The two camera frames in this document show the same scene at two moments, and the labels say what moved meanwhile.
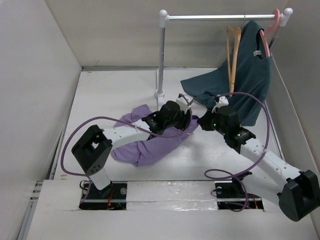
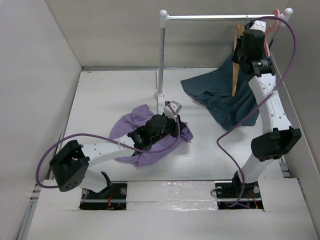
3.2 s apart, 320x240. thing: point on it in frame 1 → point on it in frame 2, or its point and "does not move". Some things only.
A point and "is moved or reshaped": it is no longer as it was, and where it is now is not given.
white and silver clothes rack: x=164 y=18 does not move
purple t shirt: x=161 y=147 is moved or reshaped
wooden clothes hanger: x=231 y=73 is moved or reshaped
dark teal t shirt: x=253 y=70 does not move
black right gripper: x=204 y=120 → x=235 y=57
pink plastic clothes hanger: x=271 y=29 does not move
